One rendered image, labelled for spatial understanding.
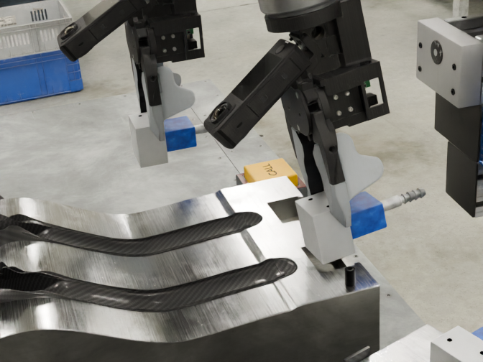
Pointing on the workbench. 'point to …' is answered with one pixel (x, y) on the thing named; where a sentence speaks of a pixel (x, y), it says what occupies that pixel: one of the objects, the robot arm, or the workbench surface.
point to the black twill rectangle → (359, 355)
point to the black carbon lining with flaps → (231, 283)
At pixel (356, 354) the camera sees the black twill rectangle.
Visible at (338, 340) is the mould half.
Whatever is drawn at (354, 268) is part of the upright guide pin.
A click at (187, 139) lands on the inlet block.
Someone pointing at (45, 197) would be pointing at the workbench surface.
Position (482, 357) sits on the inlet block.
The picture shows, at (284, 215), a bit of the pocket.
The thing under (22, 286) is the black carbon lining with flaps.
